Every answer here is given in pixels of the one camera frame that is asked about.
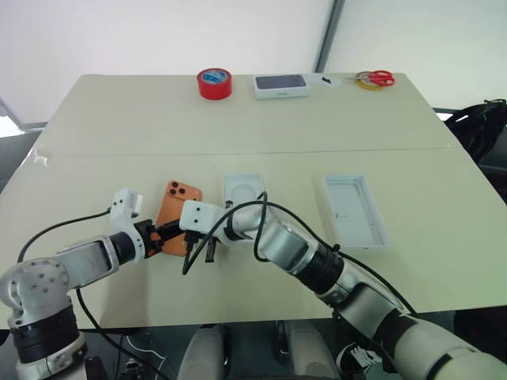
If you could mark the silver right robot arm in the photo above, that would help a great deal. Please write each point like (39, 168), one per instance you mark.
(356, 293)

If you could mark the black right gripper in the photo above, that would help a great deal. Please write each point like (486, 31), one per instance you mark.
(200, 237)

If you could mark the white box with dark top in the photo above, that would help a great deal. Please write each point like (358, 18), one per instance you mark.
(280, 85)

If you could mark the white phone box lid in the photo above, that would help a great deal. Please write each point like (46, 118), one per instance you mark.
(354, 210)

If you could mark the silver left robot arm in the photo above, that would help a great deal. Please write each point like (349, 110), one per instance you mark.
(43, 273)

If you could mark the white phone box base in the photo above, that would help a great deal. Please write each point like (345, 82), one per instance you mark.
(242, 190)

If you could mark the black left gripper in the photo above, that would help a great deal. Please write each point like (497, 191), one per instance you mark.
(146, 237)

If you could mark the orange smartphone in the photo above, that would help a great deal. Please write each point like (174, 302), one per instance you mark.
(178, 202)

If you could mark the grey metal pole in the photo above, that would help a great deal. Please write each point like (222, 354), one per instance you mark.
(328, 35)

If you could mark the grey metal frame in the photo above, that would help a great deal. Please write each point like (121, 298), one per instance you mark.
(16, 122)

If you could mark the yellow tape roll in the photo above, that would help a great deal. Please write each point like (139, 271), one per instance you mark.
(366, 85)

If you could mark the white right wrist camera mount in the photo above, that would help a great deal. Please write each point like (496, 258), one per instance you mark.
(198, 215)

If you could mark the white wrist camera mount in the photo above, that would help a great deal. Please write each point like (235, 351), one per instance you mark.
(198, 215)
(123, 213)

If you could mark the clear plastic bag with clip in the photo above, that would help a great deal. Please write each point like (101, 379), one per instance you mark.
(326, 80)

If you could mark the red tape roll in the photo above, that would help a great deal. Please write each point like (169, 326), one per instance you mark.
(214, 85)

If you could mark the grey rounded robot leg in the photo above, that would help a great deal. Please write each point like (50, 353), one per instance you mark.
(204, 352)
(311, 350)

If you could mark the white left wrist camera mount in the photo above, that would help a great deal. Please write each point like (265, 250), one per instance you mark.
(123, 213)

